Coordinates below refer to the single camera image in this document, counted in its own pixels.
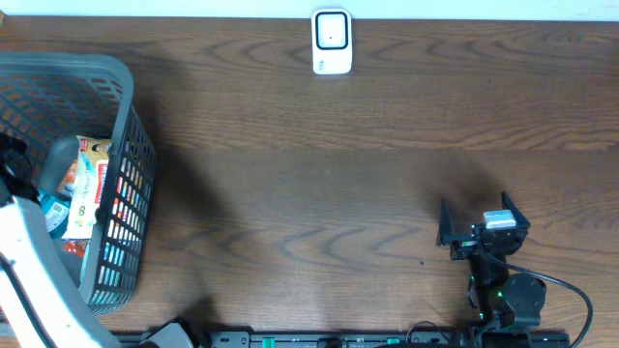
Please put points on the teal mouthwash bottle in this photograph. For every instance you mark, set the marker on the teal mouthwash bottle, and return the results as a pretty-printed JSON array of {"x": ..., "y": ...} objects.
[{"x": 56, "y": 212}]

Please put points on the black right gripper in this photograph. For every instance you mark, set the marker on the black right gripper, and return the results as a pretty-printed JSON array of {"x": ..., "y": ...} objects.
[{"x": 446, "y": 234}]

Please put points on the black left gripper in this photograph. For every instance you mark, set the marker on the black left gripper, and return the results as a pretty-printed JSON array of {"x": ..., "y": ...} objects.
[{"x": 8, "y": 144}]

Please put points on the grey plastic shopping basket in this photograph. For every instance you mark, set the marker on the grey plastic shopping basket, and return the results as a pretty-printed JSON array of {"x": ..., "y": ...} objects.
[{"x": 49, "y": 100}]

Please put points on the orange tissue pack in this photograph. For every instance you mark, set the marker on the orange tissue pack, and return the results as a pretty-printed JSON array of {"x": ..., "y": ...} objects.
[{"x": 66, "y": 187}]

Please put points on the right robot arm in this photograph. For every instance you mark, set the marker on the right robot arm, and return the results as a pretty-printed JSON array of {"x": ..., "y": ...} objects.
[{"x": 510, "y": 304}]

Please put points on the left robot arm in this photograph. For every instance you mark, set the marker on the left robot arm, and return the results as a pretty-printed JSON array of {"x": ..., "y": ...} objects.
[{"x": 38, "y": 296}]

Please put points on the white barcode scanner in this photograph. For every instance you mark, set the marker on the white barcode scanner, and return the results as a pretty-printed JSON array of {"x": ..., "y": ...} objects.
[{"x": 331, "y": 41}]

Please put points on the yellow snack bag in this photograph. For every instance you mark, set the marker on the yellow snack bag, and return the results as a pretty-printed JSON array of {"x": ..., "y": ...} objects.
[{"x": 89, "y": 177}]

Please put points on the red snack packet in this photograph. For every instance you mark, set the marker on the red snack packet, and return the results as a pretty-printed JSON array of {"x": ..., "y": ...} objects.
[{"x": 76, "y": 247}]

